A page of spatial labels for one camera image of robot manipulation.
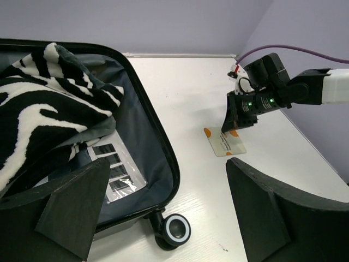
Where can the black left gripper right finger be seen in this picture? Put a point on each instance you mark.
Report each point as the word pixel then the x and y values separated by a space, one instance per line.
pixel 279 222

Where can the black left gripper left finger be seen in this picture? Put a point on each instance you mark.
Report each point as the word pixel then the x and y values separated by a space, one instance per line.
pixel 55 221

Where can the black hard-shell suitcase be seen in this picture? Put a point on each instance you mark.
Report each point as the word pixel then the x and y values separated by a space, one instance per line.
pixel 145 139

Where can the aluminium table edge rail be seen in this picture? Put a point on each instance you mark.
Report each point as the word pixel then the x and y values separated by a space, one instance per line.
pixel 176 55

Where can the silver packet with black strips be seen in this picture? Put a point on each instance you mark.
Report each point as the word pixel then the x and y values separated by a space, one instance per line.
pixel 125 177

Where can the white orange eyelid paste packet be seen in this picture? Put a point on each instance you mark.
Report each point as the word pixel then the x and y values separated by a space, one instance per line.
pixel 224 144

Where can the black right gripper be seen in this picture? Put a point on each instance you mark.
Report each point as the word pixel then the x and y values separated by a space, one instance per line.
pixel 243 109

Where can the zebra striped towel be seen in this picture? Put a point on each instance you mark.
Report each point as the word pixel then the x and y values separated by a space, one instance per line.
pixel 51 107

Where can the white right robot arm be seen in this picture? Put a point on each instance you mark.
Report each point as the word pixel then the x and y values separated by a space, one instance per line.
pixel 272 89

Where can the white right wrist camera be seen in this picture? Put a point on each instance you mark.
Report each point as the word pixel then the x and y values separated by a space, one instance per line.
pixel 241 79

